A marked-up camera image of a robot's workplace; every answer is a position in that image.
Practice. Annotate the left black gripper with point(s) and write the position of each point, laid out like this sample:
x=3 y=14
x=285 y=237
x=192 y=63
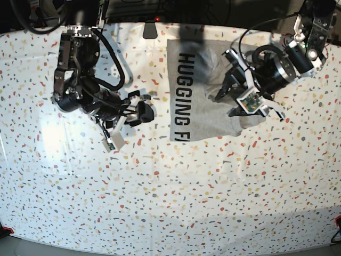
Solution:
x=273 y=71

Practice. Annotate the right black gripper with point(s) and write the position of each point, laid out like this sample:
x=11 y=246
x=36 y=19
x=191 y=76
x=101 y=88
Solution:
x=108 y=107

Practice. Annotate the grey T-shirt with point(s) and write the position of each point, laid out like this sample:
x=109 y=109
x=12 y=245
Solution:
x=196 y=73

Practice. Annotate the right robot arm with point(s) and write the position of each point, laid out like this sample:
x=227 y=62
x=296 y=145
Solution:
x=75 y=83

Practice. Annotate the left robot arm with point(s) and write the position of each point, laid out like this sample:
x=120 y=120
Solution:
x=313 y=22

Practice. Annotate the terrazzo pattern table cover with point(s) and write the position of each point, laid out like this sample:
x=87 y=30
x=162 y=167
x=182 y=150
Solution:
x=274 y=189

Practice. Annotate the black power strip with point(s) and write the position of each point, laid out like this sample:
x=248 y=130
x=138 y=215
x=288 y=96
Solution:
x=134 y=19

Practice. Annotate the red corner clamp right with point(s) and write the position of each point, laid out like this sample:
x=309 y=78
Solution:
x=336 y=237

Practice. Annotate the red corner clamp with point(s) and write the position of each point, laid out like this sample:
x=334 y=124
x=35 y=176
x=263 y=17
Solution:
x=4 y=232
x=336 y=237

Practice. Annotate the red corner clamp left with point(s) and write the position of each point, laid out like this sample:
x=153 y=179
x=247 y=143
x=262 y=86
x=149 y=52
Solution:
x=4 y=232

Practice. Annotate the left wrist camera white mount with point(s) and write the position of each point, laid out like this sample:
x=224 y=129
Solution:
x=251 y=101

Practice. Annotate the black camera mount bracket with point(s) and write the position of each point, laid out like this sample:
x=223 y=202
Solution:
x=150 y=31

